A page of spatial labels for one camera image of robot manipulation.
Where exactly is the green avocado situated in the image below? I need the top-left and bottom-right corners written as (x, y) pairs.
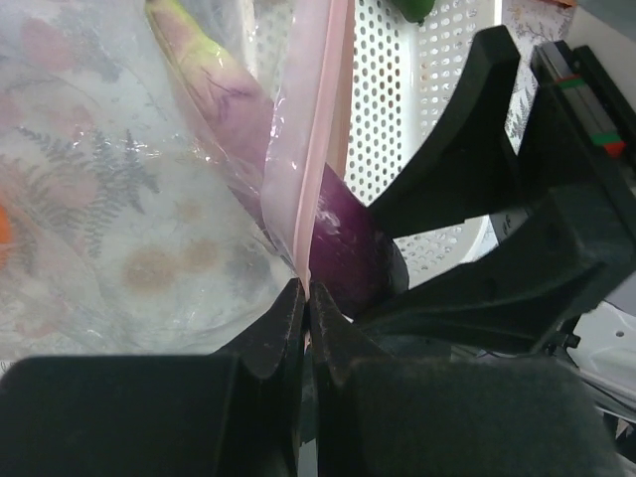
top-left (391, 0), bottom-right (435, 24)

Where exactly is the white perforated plastic basket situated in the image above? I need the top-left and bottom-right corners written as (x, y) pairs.
top-left (245, 0), bottom-right (508, 289)

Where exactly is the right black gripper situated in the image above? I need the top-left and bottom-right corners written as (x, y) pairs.
top-left (367, 24), bottom-right (636, 359)

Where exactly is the clear zip top bag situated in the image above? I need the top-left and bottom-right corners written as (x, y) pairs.
top-left (0, 0), bottom-right (352, 359)

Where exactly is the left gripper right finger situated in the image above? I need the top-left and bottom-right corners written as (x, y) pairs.
top-left (309, 283), bottom-right (621, 476)

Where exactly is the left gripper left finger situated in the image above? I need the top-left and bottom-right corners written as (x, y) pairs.
top-left (1, 279), bottom-right (305, 476)

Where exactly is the orange fruit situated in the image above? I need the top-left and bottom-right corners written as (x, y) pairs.
top-left (0, 207), bottom-right (12, 244)

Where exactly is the floral tablecloth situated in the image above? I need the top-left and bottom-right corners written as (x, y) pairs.
top-left (502, 0), bottom-right (575, 152)

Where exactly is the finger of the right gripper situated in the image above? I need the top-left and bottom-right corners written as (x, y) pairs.
top-left (355, 193), bottom-right (609, 353)

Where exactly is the purple eggplant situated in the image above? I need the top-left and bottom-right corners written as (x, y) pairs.
top-left (145, 1), bottom-right (408, 317)

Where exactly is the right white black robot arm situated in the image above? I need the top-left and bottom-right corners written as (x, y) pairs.
top-left (358, 20), bottom-right (635, 416)

